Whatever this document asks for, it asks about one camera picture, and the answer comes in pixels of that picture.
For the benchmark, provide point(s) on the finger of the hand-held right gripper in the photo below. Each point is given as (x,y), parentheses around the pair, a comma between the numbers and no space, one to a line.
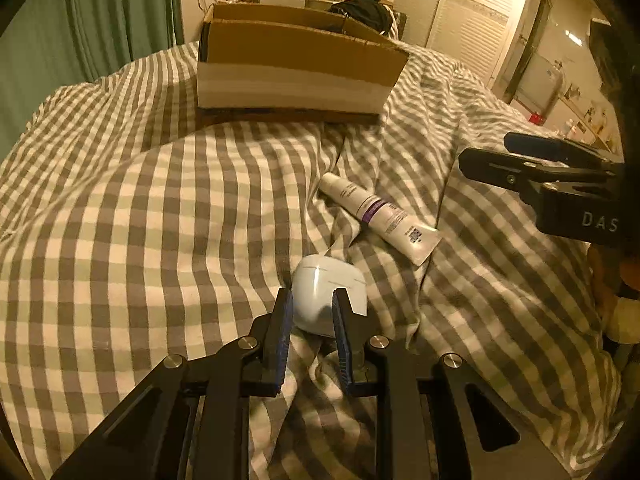
(500,167)
(550,149)

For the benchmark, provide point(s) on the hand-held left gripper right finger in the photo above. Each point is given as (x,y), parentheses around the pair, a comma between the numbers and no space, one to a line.
(342,345)

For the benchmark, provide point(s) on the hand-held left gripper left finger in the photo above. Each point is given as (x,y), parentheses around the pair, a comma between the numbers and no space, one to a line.
(282,340)

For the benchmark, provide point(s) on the white earbuds case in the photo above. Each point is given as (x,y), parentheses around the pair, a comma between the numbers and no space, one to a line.
(320,290)

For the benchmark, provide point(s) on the cardboard box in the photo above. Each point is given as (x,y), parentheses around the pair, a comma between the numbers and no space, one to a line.
(290,70)

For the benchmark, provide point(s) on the red fire extinguisher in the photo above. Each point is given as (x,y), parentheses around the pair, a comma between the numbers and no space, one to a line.
(536,118)

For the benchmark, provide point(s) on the side table with bottles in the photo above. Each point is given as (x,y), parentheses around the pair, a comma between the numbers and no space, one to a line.
(587,127)

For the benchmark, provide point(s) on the white cream tube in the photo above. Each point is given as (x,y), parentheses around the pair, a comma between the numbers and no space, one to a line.
(380,215)

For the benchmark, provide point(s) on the white louvered wardrobe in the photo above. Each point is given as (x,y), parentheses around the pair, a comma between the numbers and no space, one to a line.
(475,15)

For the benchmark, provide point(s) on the grey checkered blanket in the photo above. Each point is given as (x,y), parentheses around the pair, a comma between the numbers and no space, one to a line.
(175,220)

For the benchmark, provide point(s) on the black clothes pile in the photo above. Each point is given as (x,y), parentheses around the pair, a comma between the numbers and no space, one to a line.
(362,10)

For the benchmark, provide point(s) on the wide green curtain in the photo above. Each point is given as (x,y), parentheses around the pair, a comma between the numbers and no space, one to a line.
(90,20)

